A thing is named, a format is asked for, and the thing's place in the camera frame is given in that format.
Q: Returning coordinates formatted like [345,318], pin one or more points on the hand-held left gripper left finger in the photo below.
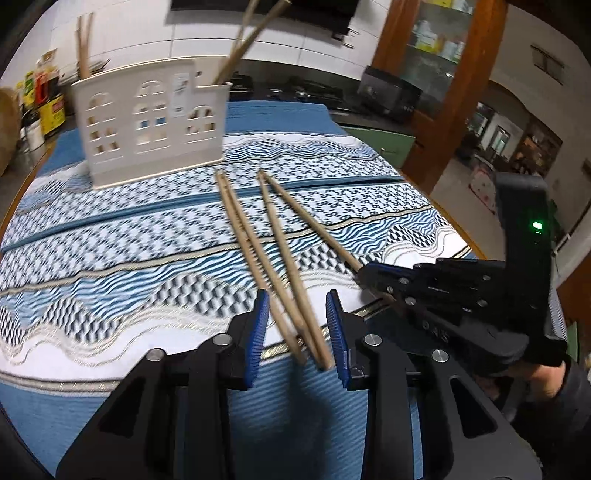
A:
[258,337]

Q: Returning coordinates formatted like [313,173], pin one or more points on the wooden glass door cabinet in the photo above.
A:
[461,92]

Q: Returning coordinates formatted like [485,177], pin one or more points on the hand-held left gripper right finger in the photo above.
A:
[337,341]

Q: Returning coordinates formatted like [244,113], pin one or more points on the green condiment bottle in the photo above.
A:
[27,92]

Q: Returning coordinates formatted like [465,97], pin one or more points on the green base cabinet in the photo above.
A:
[383,143]

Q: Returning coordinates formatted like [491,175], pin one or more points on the small white jar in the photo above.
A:
[33,136]

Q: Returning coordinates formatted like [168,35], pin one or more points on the blue patterned placemat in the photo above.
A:
[138,286]
[286,152]

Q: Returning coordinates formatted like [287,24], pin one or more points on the black gas stove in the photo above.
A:
[300,92]

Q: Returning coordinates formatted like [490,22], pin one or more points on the person's right hand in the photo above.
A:
[540,383]

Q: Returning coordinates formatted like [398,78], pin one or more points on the black countertop appliance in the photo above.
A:
[388,94]

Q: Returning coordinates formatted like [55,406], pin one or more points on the red cap sauce bottle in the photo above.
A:
[45,87]

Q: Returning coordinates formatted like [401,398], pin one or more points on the wall vent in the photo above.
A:
[547,63]

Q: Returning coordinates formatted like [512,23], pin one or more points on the round wooden cutting board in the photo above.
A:
[9,134]

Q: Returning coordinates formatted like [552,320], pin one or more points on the white plastic utensil holder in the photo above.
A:
[124,157]

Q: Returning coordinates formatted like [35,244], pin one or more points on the person's right forearm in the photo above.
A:
[572,415]

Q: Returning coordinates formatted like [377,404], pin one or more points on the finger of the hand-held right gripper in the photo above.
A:
[443,323]
[461,277]

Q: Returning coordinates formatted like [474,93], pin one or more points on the brown wooden chopstick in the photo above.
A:
[89,41]
[258,32]
[258,272]
[235,50]
[251,237]
[314,226]
[82,46]
[288,267]

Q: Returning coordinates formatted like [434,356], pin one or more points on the black range hood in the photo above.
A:
[300,16]

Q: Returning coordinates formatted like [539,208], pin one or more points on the dark soy sauce bottle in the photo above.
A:
[53,115]

